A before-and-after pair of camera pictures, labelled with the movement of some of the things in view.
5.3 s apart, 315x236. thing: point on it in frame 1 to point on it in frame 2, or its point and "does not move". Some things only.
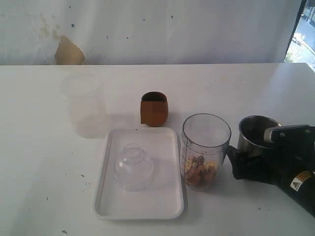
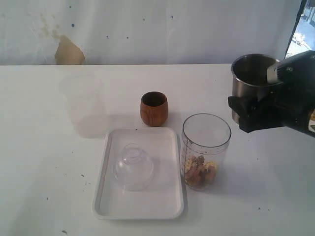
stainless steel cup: x=251 y=141 to x=249 y=77
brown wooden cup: x=154 y=108 does not move
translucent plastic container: x=88 y=110 does not move
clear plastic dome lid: x=134 y=168 does not move
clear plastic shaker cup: x=205 y=138 does not move
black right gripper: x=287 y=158 to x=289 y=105
